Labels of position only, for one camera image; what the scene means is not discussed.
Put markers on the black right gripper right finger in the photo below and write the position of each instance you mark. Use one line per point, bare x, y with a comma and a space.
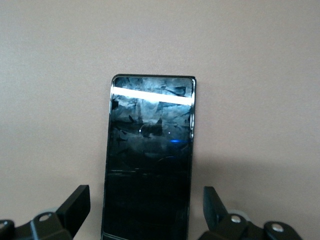
225, 227

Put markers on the black slab smartphone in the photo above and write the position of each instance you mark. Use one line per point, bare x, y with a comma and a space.
150, 150

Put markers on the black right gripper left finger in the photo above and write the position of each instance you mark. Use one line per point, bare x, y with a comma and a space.
62, 222

